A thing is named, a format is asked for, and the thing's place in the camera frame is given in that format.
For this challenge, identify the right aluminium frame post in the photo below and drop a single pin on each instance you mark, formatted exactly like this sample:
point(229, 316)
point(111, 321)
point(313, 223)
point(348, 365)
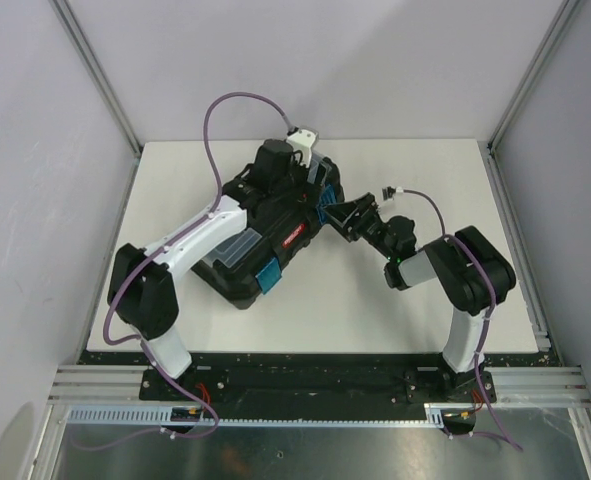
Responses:
point(550, 43)

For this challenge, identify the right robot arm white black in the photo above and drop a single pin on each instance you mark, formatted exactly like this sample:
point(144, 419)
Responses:
point(475, 277)

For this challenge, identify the grey slotted cable duct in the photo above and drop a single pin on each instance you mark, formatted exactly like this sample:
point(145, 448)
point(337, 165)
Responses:
point(167, 416)

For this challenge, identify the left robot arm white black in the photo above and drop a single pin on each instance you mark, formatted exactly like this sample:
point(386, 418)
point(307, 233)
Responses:
point(143, 284)

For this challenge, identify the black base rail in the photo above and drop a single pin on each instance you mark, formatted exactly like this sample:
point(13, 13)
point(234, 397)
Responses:
point(317, 386)

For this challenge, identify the black plastic toolbox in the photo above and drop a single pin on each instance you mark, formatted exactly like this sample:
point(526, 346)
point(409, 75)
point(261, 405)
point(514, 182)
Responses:
point(251, 263)

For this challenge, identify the left aluminium frame post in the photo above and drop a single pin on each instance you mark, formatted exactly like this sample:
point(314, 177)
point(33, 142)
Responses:
point(91, 62)

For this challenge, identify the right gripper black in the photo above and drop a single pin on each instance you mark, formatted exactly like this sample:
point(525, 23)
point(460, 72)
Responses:
point(366, 205)

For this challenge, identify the aluminium frame post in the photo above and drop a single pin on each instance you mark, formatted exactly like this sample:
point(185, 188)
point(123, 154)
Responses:
point(91, 62)
point(550, 43)

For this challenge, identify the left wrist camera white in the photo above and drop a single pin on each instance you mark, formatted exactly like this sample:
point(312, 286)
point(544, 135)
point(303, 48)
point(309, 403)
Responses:
point(303, 140)

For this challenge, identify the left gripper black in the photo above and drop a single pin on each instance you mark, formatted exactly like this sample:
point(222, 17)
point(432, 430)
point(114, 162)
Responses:
point(305, 191)

